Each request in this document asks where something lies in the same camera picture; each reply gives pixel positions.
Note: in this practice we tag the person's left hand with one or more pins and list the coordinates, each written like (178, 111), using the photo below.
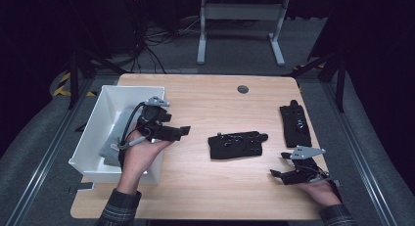
(138, 160)

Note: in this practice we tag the white box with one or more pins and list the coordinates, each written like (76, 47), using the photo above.
(98, 128)

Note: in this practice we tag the white metal desk frame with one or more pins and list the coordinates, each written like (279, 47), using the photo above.
(241, 11)

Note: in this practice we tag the black glove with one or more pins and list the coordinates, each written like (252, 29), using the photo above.
(235, 147)
(295, 128)

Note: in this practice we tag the grey round table grommet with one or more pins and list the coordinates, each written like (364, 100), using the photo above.
(243, 89)

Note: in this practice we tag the yellow black floor tape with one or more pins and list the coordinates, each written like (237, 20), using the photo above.
(62, 89)

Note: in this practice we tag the person's right hand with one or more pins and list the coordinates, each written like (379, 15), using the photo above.
(326, 193)

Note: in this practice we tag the black metal stand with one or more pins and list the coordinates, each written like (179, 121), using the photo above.
(341, 85)
(73, 79)

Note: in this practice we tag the metal floor rail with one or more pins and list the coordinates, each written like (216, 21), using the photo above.
(358, 154)
(52, 154)

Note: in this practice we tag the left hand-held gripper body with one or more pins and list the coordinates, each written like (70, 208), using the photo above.
(150, 118)

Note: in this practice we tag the grey table edge bracket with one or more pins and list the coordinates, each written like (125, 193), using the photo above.
(338, 183)

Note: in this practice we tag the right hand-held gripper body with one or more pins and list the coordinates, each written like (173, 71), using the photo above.
(308, 172)

